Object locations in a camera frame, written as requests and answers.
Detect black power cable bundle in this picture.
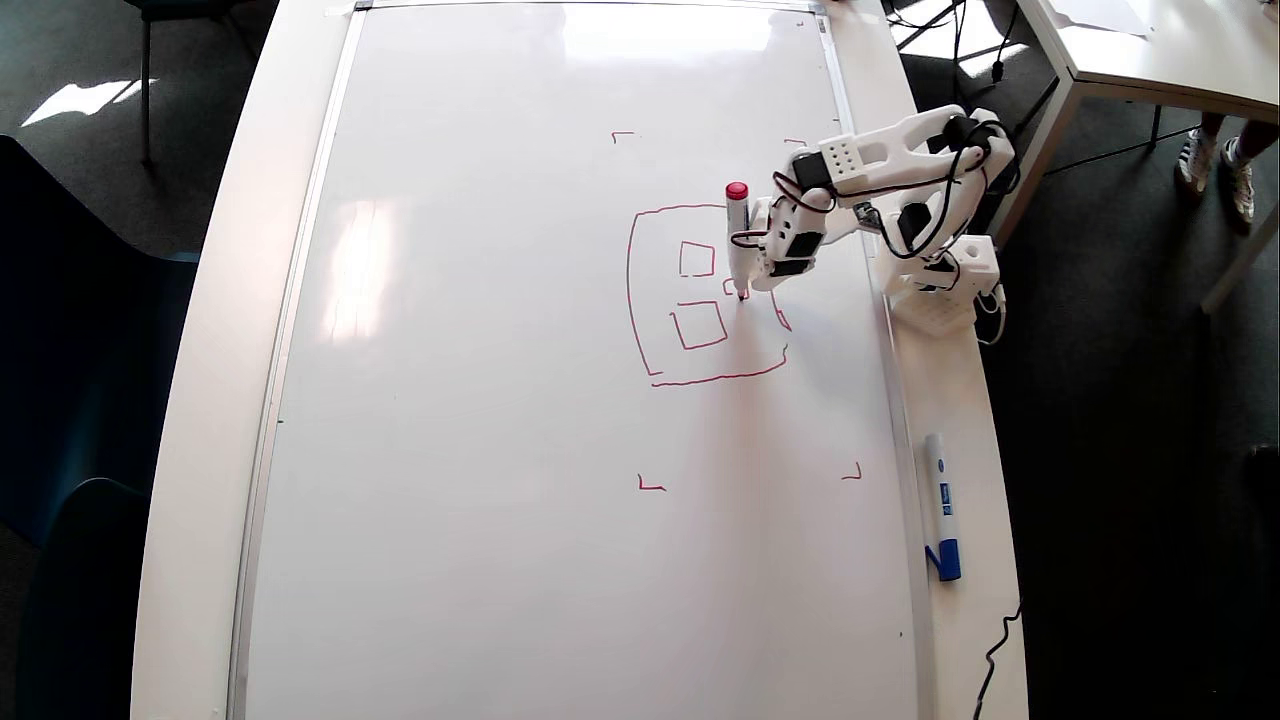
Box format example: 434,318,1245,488
883,0,1023,111

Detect white paper sheet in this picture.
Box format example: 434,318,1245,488
1050,0,1153,37

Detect white side table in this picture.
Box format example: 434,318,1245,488
985,0,1280,314

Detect white cable at base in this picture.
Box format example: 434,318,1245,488
975,283,1008,347

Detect red whiteboard marker pen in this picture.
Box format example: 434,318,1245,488
724,181,752,303

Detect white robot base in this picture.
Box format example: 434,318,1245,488
878,235,1002,338

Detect dark blue chair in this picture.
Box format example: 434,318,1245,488
18,478,153,720
0,135,201,549

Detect black cable on table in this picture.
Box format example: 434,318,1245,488
972,598,1023,720

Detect blue whiteboard marker pen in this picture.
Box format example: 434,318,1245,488
920,432,964,583

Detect large whiteboard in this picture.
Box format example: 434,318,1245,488
228,0,936,720

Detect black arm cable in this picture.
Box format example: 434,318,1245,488
728,115,1023,293

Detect teal chair metal legs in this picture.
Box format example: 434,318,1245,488
125,0,241,169

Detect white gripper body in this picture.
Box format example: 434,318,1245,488
762,192,833,278

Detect white black striped sneaker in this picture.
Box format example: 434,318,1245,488
1221,137,1257,224
1177,128,1217,197

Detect thin black floor cable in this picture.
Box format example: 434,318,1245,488
1040,125,1201,179

